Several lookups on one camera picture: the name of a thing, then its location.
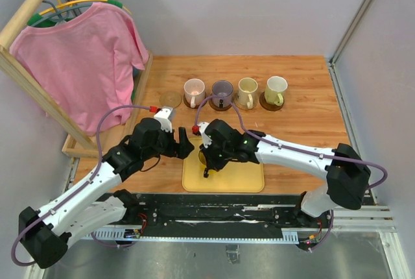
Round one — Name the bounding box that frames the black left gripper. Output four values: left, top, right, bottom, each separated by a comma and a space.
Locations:
143, 124, 195, 160

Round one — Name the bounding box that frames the yellow glass mug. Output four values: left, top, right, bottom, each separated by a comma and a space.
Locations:
198, 151, 209, 178

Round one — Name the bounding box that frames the woven rattan coaster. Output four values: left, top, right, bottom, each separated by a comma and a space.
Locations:
233, 97, 251, 110
160, 91, 182, 108

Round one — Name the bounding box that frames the brown ceramic coaster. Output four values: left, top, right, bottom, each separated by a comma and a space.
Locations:
183, 93, 208, 109
259, 92, 284, 112
208, 95, 232, 112

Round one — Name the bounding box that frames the purple glass mug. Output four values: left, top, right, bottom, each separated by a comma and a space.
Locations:
211, 80, 233, 98

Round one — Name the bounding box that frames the pink ceramic mug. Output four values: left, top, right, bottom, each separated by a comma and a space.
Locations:
184, 79, 206, 108

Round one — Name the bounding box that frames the cream ceramic mug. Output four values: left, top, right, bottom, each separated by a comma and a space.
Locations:
235, 77, 258, 109

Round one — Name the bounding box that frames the white green-handled mug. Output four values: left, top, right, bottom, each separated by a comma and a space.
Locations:
265, 76, 288, 106

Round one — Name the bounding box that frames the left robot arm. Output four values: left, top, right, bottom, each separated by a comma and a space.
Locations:
11, 116, 195, 269

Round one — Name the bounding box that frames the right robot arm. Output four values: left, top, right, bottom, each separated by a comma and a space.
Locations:
193, 119, 370, 227

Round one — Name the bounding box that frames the yellow plastic tray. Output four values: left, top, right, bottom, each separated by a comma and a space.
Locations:
182, 138, 265, 193

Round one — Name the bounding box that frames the teal garment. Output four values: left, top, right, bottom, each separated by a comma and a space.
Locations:
132, 66, 145, 79

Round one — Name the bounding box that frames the pink t-shirt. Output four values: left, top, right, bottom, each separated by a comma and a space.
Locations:
9, 3, 149, 136

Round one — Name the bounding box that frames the grey-blue clothes hanger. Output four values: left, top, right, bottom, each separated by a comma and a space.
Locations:
27, 0, 92, 28

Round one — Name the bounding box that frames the yellow clothes hanger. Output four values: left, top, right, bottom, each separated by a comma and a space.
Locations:
56, 0, 132, 15

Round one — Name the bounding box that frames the wooden clothes rack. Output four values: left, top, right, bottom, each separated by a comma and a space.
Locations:
1, 0, 139, 158

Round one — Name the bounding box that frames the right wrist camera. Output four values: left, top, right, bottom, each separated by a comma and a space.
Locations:
191, 122, 211, 147

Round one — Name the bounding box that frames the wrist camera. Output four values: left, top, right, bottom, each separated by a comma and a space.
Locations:
153, 106, 176, 133
191, 122, 211, 147

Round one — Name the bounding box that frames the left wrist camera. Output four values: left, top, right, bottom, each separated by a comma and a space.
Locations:
153, 106, 176, 133

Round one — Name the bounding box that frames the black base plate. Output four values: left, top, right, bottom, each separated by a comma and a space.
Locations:
118, 193, 329, 239

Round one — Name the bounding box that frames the grey slotted cable duct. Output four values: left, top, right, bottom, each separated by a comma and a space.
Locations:
93, 228, 300, 245

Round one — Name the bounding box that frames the aluminium corner post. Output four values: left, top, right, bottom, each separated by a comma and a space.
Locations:
330, 0, 403, 66

